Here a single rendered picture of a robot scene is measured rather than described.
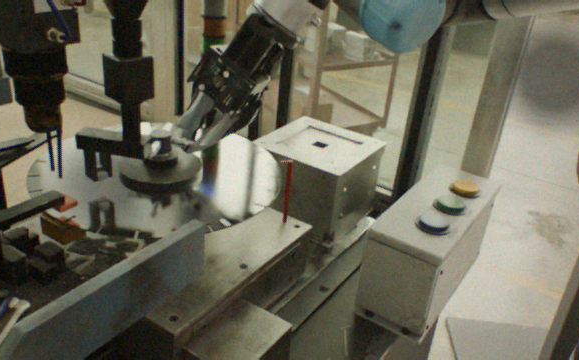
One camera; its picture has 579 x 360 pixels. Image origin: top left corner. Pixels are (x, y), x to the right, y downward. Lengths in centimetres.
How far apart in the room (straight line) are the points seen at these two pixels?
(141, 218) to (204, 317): 14
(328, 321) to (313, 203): 21
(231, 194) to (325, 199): 26
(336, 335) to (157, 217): 32
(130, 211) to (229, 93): 18
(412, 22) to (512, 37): 40
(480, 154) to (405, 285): 32
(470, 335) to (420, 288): 128
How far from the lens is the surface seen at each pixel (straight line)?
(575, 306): 182
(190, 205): 71
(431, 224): 82
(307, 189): 97
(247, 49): 67
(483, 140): 103
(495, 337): 211
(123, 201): 72
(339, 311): 88
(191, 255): 59
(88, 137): 71
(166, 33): 136
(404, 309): 84
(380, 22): 60
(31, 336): 49
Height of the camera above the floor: 131
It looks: 28 degrees down
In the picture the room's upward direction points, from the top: 6 degrees clockwise
